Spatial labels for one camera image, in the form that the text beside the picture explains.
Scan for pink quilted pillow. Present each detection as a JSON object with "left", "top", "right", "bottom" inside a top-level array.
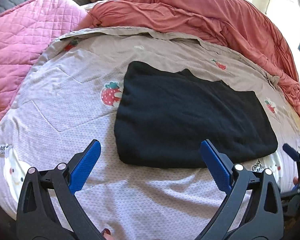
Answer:
[{"left": 0, "top": 0, "right": 92, "bottom": 120}]

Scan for black sweater orange cuffs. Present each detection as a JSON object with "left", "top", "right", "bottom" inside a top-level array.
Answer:
[{"left": 114, "top": 61, "right": 278, "bottom": 168}]

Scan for coral red duvet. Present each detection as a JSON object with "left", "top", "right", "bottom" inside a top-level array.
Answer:
[{"left": 87, "top": 0, "right": 300, "bottom": 116}]

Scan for mauve strawberry print blanket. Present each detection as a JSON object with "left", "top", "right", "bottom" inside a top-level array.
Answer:
[{"left": 0, "top": 27, "right": 300, "bottom": 239}]

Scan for left hand red nails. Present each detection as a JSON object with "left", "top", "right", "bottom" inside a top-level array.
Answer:
[{"left": 101, "top": 228, "right": 114, "bottom": 240}]

